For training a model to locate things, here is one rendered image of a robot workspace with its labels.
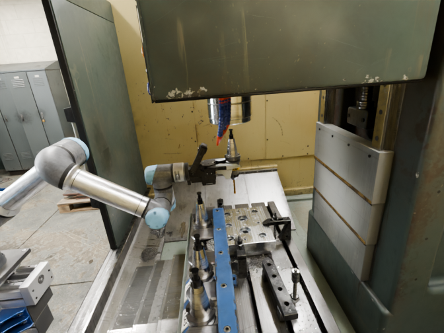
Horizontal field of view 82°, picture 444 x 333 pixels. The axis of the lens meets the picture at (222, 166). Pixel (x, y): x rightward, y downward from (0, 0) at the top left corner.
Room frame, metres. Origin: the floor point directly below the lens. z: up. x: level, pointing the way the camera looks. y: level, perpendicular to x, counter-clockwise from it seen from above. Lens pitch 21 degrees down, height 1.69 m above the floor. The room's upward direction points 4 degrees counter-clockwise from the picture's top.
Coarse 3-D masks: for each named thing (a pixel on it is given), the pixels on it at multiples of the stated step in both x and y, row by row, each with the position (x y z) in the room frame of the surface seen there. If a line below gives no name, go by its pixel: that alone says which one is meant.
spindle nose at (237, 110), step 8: (240, 96) 0.87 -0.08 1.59; (248, 96) 0.90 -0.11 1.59; (208, 104) 0.92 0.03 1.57; (216, 104) 0.88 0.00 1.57; (232, 104) 0.87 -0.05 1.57; (240, 104) 0.87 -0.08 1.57; (248, 104) 0.90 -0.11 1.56; (208, 112) 0.92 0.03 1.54; (216, 112) 0.88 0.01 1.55; (232, 112) 0.86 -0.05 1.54; (240, 112) 0.87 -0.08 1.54; (248, 112) 0.89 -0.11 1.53; (216, 120) 0.89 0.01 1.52; (232, 120) 0.87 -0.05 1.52; (240, 120) 0.87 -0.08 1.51; (248, 120) 0.90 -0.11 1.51
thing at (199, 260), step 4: (196, 252) 0.49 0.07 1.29; (200, 252) 0.49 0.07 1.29; (204, 252) 0.50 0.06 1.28; (196, 256) 0.49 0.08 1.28; (200, 256) 0.49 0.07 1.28; (204, 256) 0.49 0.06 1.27; (192, 260) 0.50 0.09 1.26; (196, 260) 0.49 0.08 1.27; (200, 260) 0.49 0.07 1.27; (204, 260) 0.49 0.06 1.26; (192, 264) 0.50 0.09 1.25; (196, 264) 0.49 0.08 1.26; (200, 264) 0.48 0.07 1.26; (204, 264) 0.49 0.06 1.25; (208, 264) 0.50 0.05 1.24; (200, 268) 0.48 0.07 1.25; (204, 268) 0.49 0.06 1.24; (208, 268) 0.49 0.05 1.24; (200, 272) 0.48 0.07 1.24; (204, 272) 0.48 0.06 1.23; (208, 272) 0.49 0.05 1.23; (200, 276) 0.48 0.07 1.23
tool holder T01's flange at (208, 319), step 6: (210, 300) 0.41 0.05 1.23; (186, 306) 0.40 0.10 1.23; (210, 312) 0.38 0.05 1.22; (186, 318) 0.38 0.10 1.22; (192, 318) 0.37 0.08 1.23; (198, 318) 0.37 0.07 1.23; (204, 318) 0.37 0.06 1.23; (210, 318) 0.37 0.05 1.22; (192, 324) 0.36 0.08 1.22; (198, 324) 0.36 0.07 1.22; (204, 324) 0.36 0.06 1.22
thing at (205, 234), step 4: (208, 228) 0.69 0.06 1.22; (212, 228) 0.69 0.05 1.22; (192, 232) 0.68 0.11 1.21; (196, 232) 0.67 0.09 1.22; (200, 232) 0.67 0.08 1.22; (204, 232) 0.67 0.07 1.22; (208, 232) 0.67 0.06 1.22; (212, 232) 0.67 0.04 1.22; (192, 236) 0.66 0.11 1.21; (200, 236) 0.65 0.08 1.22; (204, 236) 0.65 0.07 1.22; (208, 236) 0.65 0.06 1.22; (212, 236) 0.65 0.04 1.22
